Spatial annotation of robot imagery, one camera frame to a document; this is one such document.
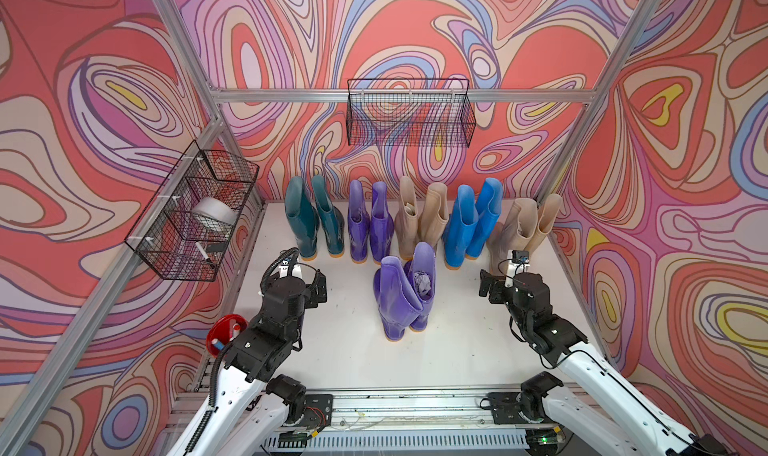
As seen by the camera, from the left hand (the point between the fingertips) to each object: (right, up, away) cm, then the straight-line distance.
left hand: (304, 273), depth 72 cm
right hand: (+51, -3, +8) cm, 52 cm away
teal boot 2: (+4, +14, +12) cm, 19 cm away
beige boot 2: (+34, +15, +13) cm, 39 cm away
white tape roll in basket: (-22, +16, +2) cm, 28 cm away
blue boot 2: (+49, +16, +10) cm, 52 cm away
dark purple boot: (+12, +12, +8) cm, 19 cm away
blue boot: (+40, +11, +7) cm, 42 cm away
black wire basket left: (-35, +11, +9) cm, 38 cm away
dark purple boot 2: (+19, +11, +11) cm, 24 cm away
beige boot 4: (+66, +17, +10) cm, 69 cm away
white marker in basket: (-24, +3, 0) cm, 24 cm away
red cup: (-21, -15, +2) cm, 26 cm away
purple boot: (+23, -8, +2) cm, 24 cm away
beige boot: (+26, +11, +14) cm, 32 cm away
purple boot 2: (+29, -1, +7) cm, 30 cm away
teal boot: (-3, +14, +10) cm, 18 cm away
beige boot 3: (+58, +9, +15) cm, 61 cm away
